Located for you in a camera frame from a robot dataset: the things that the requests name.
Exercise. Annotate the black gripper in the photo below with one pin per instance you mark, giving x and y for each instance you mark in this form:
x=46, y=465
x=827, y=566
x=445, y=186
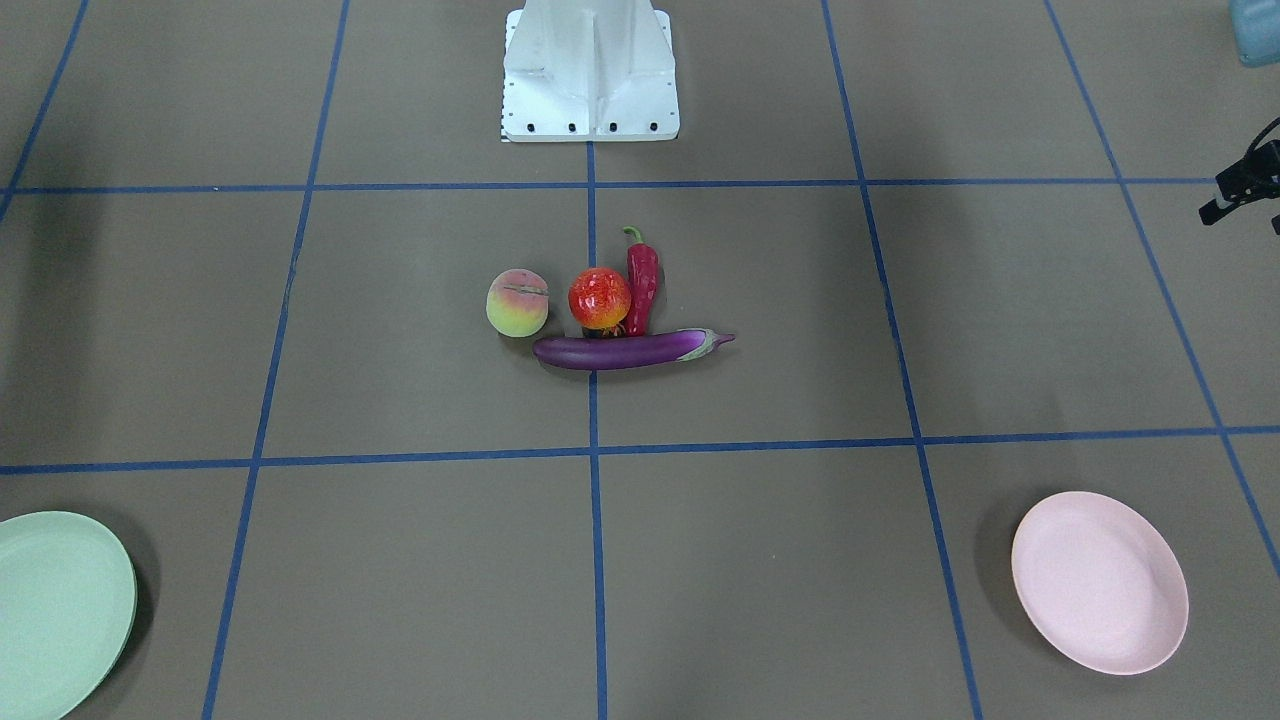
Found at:
x=1246, y=184

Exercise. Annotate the red chili pepper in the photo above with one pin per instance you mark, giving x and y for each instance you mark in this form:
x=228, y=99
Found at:
x=643, y=273

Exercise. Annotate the purple eggplant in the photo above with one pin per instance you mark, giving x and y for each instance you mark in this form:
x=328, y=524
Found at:
x=612, y=354

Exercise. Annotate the yellow pink peach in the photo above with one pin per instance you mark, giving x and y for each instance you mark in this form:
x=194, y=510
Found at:
x=517, y=303

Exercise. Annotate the pink plate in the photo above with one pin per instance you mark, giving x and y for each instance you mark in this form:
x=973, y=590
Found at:
x=1100, y=583

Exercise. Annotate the red orange apple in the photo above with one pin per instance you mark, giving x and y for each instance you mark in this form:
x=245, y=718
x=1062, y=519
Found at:
x=599, y=298

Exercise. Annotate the green plate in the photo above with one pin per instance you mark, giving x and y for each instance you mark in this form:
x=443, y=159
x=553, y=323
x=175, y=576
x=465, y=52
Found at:
x=68, y=602

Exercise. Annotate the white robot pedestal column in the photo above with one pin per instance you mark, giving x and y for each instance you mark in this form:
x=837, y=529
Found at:
x=589, y=71

